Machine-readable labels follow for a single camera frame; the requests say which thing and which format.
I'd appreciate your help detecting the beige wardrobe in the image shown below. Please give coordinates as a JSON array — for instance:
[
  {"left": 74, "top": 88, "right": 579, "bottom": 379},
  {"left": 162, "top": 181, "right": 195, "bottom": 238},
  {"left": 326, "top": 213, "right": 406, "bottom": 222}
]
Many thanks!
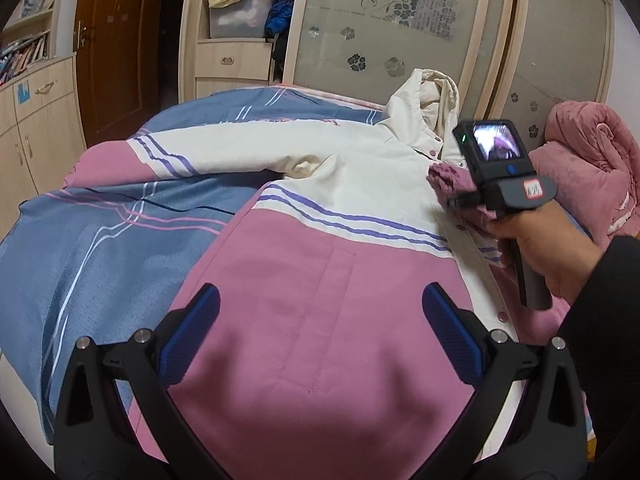
[{"left": 177, "top": 0, "right": 616, "bottom": 141}]

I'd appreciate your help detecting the pink fleece blanket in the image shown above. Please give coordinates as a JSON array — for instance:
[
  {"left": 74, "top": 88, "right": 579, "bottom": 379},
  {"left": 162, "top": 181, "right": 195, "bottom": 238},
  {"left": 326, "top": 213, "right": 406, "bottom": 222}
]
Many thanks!
[{"left": 530, "top": 100, "right": 640, "bottom": 253}]

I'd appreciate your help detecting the clear plastic storage box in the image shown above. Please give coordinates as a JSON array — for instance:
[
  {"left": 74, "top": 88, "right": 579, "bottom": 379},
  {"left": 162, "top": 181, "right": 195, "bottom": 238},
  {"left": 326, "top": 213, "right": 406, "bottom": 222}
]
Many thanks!
[{"left": 207, "top": 0, "right": 273, "bottom": 40}]

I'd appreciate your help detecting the pink and white jacket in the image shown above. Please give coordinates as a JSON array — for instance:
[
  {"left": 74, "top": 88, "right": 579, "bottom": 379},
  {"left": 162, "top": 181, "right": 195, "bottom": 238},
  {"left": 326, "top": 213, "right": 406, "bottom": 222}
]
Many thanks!
[{"left": 65, "top": 67, "right": 561, "bottom": 480}]

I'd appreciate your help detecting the blue garment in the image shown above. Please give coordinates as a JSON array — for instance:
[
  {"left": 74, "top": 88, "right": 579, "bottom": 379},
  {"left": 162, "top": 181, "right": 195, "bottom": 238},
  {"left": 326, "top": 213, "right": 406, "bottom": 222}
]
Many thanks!
[{"left": 264, "top": 0, "right": 294, "bottom": 37}]

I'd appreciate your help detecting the beige bookshelf cabinet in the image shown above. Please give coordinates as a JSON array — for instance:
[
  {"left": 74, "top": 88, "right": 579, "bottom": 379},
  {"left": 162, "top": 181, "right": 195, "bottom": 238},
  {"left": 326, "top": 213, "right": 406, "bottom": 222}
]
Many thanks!
[{"left": 0, "top": 0, "right": 90, "bottom": 241}]

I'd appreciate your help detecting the frosted floral sliding door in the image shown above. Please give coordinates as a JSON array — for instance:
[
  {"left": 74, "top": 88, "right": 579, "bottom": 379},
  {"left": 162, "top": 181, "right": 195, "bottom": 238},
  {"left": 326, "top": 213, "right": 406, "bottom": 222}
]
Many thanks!
[
  {"left": 487, "top": 0, "right": 616, "bottom": 141},
  {"left": 290, "top": 0, "right": 516, "bottom": 121}
]

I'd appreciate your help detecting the beige wardrobe drawer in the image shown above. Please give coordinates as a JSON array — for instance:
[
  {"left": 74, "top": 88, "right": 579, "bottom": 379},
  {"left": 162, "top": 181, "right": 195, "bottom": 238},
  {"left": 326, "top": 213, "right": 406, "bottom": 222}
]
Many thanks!
[{"left": 195, "top": 40, "right": 277, "bottom": 81}]

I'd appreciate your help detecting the brown wooden door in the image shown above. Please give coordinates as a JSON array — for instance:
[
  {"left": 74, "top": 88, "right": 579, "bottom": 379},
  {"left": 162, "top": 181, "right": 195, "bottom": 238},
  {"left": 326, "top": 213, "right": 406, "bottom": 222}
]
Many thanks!
[{"left": 72, "top": 0, "right": 188, "bottom": 148}]

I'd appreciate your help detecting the row of books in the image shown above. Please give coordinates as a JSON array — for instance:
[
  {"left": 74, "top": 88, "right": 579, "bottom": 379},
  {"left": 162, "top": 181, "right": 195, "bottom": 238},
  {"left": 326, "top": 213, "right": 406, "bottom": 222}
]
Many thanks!
[{"left": 0, "top": 30, "right": 51, "bottom": 86}]

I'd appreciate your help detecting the person's right hand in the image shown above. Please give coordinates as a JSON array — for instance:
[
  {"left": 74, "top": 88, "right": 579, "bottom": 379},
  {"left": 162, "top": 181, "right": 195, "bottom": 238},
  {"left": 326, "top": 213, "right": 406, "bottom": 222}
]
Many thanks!
[{"left": 482, "top": 202, "right": 601, "bottom": 303}]

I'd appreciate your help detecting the blue striped bedsheet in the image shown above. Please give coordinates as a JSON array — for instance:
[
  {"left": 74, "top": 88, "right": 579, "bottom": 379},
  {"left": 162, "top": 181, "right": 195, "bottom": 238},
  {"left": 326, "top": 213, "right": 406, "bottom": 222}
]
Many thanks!
[{"left": 0, "top": 85, "right": 601, "bottom": 480}]

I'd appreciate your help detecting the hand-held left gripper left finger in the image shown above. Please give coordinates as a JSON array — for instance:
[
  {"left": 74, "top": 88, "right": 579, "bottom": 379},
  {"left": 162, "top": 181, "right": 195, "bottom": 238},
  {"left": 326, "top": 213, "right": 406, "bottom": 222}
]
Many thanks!
[{"left": 52, "top": 282, "right": 226, "bottom": 480}]

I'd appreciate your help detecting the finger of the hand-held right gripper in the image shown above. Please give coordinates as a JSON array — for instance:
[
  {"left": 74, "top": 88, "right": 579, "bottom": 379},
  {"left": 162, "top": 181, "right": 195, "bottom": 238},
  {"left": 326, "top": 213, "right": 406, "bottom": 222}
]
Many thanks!
[{"left": 446, "top": 191, "right": 488, "bottom": 212}]

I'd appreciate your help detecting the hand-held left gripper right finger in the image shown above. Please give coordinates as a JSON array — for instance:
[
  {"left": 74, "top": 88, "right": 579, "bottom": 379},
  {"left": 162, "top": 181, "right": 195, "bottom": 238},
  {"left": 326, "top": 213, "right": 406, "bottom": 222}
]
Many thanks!
[{"left": 420, "top": 282, "right": 593, "bottom": 480}]

